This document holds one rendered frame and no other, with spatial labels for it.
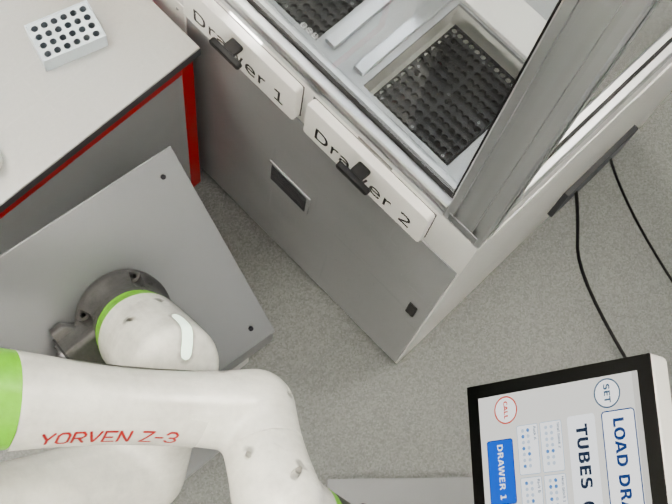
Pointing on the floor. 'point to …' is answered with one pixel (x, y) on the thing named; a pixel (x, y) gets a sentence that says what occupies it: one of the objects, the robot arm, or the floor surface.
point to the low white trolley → (89, 110)
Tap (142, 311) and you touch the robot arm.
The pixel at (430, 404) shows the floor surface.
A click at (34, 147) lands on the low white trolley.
